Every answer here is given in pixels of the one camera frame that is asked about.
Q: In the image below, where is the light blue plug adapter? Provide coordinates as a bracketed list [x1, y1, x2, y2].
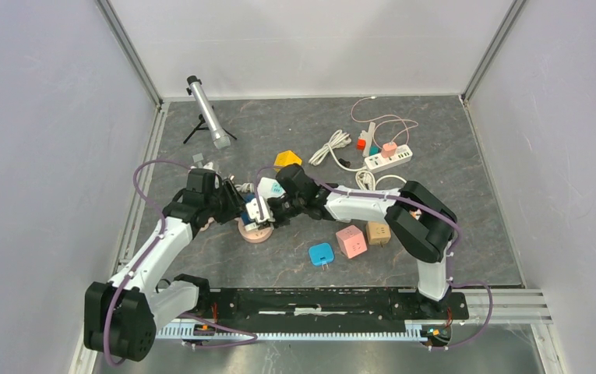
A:
[308, 243, 334, 270]

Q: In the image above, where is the white slotted cable duct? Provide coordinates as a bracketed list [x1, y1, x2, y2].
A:
[155, 322, 433, 342]

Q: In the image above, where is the pink cube socket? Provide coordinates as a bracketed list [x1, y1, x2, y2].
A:
[336, 225, 368, 259]

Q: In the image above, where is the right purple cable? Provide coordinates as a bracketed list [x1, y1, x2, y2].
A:
[256, 164, 494, 351]

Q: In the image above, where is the silver telescope on tripod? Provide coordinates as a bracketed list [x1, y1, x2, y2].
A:
[183, 75, 238, 150]

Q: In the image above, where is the yellow cube socket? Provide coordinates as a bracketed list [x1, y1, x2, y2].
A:
[273, 150, 302, 171]

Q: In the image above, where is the long white power strip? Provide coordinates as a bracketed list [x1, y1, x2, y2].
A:
[257, 177, 285, 199]

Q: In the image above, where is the red plug adapter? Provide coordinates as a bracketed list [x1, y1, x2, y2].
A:
[356, 138, 370, 152]

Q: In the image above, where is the small white power strip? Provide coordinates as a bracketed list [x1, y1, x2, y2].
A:
[364, 144, 413, 173]

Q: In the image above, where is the narrow white socket strip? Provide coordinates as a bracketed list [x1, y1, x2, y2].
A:
[361, 122, 376, 157]

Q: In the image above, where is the pink round socket base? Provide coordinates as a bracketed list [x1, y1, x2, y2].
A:
[237, 220, 273, 244]

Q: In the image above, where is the white cable bundle upper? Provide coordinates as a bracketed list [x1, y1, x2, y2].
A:
[309, 129, 352, 168]

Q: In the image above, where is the dark blue cube socket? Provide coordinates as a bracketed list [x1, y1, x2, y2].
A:
[239, 193, 259, 231]

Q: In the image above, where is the pink plug on orange strip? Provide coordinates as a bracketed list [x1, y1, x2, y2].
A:
[410, 209, 422, 221]

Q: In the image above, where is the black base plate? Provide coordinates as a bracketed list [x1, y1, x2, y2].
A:
[190, 287, 470, 333]

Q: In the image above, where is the purple cable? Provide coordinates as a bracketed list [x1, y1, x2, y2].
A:
[256, 164, 494, 351]
[102, 160, 259, 368]

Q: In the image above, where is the tan dragon cube socket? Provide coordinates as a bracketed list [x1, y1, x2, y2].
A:
[365, 222, 391, 246]

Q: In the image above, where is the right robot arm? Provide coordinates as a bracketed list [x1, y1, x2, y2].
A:
[260, 164, 461, 318]

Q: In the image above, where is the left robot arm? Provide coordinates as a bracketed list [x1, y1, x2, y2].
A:
[83, 168, 245, 362]

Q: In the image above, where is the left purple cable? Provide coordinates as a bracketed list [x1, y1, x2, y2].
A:
[102, 160, 259, 368]

